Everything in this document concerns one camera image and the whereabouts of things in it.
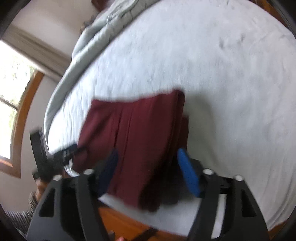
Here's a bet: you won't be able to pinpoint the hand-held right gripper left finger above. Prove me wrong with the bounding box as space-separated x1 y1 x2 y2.
26 148 119 241

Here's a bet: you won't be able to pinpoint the wooden window frame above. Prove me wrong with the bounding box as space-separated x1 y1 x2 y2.
0 71 45 179

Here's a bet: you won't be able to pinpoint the beige curtain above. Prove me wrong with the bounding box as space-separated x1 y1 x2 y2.
2 24 73 82

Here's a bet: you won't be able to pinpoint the maroon pants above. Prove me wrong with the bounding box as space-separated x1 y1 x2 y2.
72 89 190 212

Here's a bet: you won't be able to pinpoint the white bed sheet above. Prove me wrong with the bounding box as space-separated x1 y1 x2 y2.
46 0 296 239

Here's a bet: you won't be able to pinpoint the wooden headboard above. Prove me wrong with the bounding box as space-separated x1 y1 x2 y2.
91 0 110 11

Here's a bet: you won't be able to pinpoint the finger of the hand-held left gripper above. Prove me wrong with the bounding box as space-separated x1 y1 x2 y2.
55 143 79 163

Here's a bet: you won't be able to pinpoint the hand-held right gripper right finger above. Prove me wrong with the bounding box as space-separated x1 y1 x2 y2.
177 148 270 241

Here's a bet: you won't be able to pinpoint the window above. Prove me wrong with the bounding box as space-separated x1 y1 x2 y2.
0 40 36 160

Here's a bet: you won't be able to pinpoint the grey duvet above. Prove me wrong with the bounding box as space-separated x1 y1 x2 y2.
43 0 139 139

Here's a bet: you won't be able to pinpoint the person's left forearm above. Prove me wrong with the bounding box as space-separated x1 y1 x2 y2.
5 180 47 234

